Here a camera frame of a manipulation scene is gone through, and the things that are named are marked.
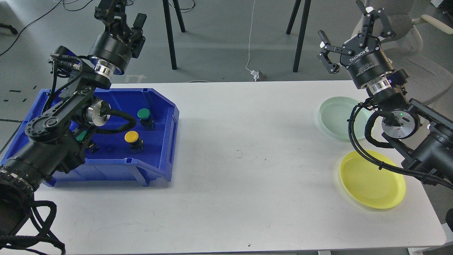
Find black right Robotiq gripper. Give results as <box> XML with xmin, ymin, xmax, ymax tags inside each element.
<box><xmin>317</xmin><ymin>0</ymin><xmax>396</xmax><ymax>90</ymax></box>

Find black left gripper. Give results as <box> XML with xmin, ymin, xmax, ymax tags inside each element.
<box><xmin>88</xmin><ymin>0</ymin><xmax>147</xmax><ymax>75</ymax></box>

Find green push button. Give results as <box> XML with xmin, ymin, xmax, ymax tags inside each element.
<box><xmin>137</xmin><ymin>108</ymin><xmax>155</xmax><ymax>131</ymax></box>
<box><xmin>75</xmin><ymin>130</ymin><xmax>99</xmax><ymax>154</ymax></box>

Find yellow push button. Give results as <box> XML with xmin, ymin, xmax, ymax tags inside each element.
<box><xmin>124</xmin><ymin>130</ymin><xmax>144</xmax><ymax>153</ymax></box>

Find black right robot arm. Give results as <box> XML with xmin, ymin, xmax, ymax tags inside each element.
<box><xmin>318</xmin><ymin>0</ymin><xmax>452</xmax><ymax>189</ymax></box>

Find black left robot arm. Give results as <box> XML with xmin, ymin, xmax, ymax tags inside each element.
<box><xmin>1</xmin><ymin>0</ymin><xmax>146</xmax><ymax>255</ymax></box>

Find pale green plate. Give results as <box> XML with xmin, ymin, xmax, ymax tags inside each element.
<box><xmin>319</xmin><ymin>96</ymin><xmax>372</xmax><ymax>141</ymax></box>

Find yellow plate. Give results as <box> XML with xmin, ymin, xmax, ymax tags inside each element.
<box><xmin>338</xmin><ymin>151</ymin><xmax>406</xmax><ymax>210</ymax></box>

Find black tripod legs left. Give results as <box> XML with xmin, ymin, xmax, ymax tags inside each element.
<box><xmin>162</xmin><ymin>0</ymin><xmax>186</xmax><ymax>70</ymax></box>

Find black tripod legs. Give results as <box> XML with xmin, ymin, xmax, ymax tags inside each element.
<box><xmin>162</xmin><ymin>0</ymin><xmax>186</xmax><ymax>70</ymax></box>
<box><xmin>286</xmin><ymin>0</ymin><xmax>312</xmax><ymax>73</ymax></box>

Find black tripod legs right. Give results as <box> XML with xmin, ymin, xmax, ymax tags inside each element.
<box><xmin>286</xmin><ymin>0</ymin><xmax>312</xmax><ymax>73</ymax></box>

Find grey office chair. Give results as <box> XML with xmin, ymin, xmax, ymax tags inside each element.
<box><xmin>364</xmin><ymin>0</ymin><xmax>452</xmax><ymax>106</ymax></box>

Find white cable with plug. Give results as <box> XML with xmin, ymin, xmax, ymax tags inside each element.
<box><xmin>245</xmin><ymin>0</ymin><xmax>270</xmax><ymax>81</ymax></box>

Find black floor cable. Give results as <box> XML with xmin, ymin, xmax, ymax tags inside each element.
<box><xmin>0</xmin><ymin>0</ymin><xmax>94</xmax><ymax>56</ymax></box>

